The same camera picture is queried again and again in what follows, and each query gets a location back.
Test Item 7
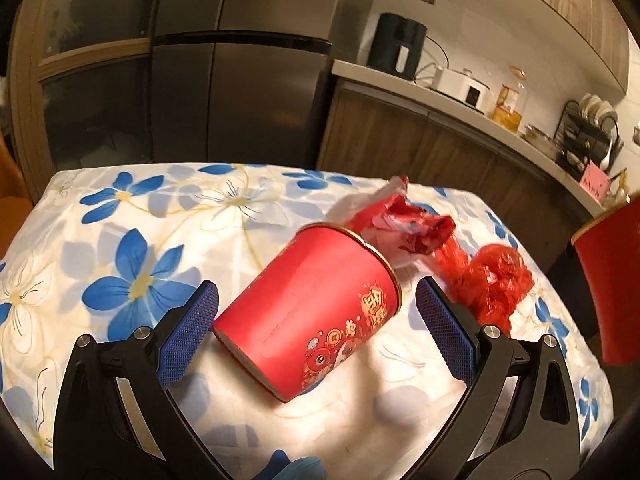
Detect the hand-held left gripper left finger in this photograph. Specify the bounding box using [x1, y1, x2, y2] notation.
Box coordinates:
[52, 280, 221, 480]

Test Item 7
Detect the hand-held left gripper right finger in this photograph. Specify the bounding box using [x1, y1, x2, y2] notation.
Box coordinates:
[415, 276, 583, 480]

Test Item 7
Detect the red plastic bag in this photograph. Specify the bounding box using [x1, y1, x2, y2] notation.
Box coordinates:
[432, 232, 535, 336]

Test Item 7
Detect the red paper cup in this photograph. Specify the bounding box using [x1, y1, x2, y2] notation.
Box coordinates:
[211, 222, 403, 404]
[571, 203, 640, 367]

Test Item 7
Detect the red white wrapper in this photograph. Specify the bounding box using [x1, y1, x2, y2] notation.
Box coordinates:
[332, 176, 457, 266]

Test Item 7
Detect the person's left hand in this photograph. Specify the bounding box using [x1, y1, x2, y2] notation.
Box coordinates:
[267, 455, 328, 480]

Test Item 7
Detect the blue floral tablecloth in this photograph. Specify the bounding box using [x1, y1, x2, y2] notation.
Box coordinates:
[0, 161, 613, 480]

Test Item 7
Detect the wooden kitchen counter cabinet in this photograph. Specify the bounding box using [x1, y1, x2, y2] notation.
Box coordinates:
[316, 59, 621, 281]

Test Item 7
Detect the steel bowl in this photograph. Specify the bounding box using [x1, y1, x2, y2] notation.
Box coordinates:
[523, 124, 561, 158]

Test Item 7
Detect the cooking oil bottle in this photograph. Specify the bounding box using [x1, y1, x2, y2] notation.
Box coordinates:
[491, 65, 528, 134]

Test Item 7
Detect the dark steel refrigerator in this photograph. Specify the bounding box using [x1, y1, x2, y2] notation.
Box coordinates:
[150, 0, 351, 168]

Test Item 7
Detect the black dish rack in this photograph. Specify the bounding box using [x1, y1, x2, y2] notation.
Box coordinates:
[556, 92, 626, 176]

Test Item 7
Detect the wooden glass door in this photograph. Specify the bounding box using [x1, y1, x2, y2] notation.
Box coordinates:
[7, 0, 166, 196]

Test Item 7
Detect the white rice cooker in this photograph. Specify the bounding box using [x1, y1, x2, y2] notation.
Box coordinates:
[434, 65, 492, 113]

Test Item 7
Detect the black air fryer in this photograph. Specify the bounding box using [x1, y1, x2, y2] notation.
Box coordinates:
[366, 12, 428, 82]

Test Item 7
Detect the wooden upper cabinet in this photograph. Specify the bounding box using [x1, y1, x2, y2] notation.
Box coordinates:
[490, 0, 631, 93]

